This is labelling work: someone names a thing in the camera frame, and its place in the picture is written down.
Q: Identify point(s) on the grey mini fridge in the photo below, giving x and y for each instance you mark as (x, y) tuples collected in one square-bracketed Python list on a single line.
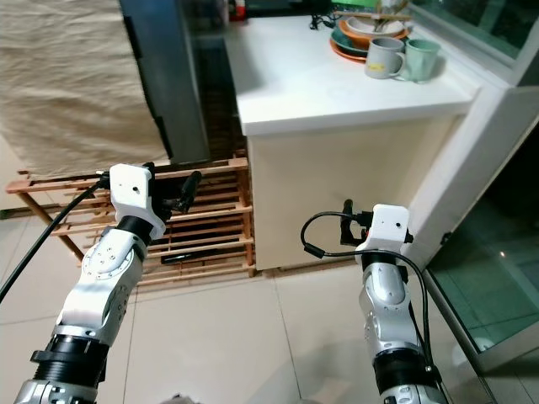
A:
[(177, 84)]

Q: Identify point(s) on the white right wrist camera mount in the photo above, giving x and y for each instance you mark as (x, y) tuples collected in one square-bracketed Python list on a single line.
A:
[(387, 223)]

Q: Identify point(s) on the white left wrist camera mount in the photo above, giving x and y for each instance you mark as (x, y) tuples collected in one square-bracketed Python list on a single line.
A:
[(130, 189)]

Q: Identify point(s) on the beige kitchen base cabinet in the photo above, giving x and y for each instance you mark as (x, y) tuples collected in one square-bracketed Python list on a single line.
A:
[(8, 181)]

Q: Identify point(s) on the white counter cabinet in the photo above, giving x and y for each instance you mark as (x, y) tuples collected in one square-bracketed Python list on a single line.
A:
[(320, 177)]

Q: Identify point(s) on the wooden utensil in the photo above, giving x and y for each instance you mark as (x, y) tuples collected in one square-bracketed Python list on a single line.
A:
[(394, 13)]

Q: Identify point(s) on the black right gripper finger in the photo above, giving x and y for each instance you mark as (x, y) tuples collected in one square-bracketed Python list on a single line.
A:
[(347, 220)]

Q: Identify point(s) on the teal plate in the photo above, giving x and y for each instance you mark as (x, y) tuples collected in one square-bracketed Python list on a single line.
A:
[(341, 38)]

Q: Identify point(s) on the wooden slatted rack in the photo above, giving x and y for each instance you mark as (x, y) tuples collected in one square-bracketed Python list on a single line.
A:
[(219, 227)]

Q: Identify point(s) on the pale green mug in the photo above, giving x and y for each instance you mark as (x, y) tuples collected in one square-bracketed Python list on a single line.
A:
[(425, 61)]

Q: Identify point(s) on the white bowl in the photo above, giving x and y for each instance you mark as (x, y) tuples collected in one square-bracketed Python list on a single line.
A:
[(370, 28)]

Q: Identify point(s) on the orange plate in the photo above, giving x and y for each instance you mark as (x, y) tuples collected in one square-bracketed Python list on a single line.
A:
[(345, 50)]

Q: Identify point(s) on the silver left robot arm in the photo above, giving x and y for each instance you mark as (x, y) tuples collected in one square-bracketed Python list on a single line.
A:
[(105, 269)]

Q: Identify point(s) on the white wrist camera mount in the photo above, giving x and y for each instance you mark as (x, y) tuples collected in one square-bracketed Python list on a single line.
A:
[(130, 189), (387, 223)]

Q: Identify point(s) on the grey mug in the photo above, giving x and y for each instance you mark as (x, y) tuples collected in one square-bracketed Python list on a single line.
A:
[(386, 57)]

